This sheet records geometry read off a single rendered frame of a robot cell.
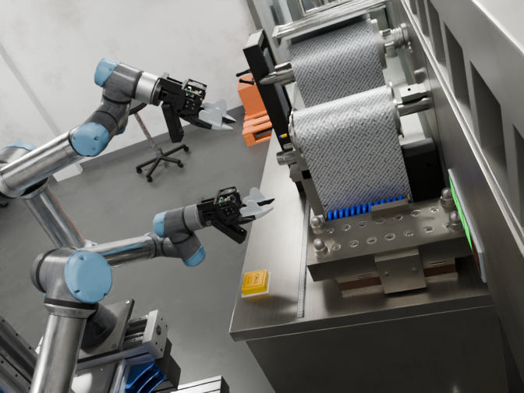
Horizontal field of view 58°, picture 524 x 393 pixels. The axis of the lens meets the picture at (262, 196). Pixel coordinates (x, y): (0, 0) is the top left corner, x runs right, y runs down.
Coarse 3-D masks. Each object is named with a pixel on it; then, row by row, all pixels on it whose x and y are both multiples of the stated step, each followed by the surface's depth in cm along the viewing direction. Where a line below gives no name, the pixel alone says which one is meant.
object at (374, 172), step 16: (384, 144) 117; (320, 160) 122; (336, 160) 121; (352, 160) 120; (368, 160) 120; (384, 160) 119; (400, 160) 119; (320, 176) 124; (336, 176) 124; (352, 176) 123; (368, 176) 123; (384, 176) 122; (400, 176) 122; (320, 192) 127; (336, 192) 127; (352, 192) 126; (368, 192) 125; (384, 192) 125; (400, 192) 124; (336, 208) 130
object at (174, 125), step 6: (168, 102) 121; (162, 108) 120; (168, 108) 120; (168, 114) 121; (174, 114) 123; (168, 120) 122; (174, 120) 122; (168, 126) 123; (174, 126) 123; (180, 126) 127; (168, 132) 124; (174, 132) 124; (180, 132) 125; (174, 138) 125; (180, 138) 126
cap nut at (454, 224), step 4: (452, 212) 107; (456, 212) 106; (452, 216) 106; (456, 216) 106; (452, 220) 107; (456, 220) 106; (460, 220) 106; (448, 224) 108; (452, 224) 107; (456, 224) 107; (460, 224) 106; (448, 228) 109; (452, 228) 108; (456, 228) 107; (460, 228) 107
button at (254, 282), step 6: (264, 270) 137; (246, 276) 138; (252, 276) 137; (258, 276) 136; (264, 276) 135; (246, 282) 136; (252, 282) 135; (258, 282) 134; (264, 282) 133; (246, 288) 134; (252, 288) 133; (258, 288) 133; (264, 288) 133; (246, 294) 135
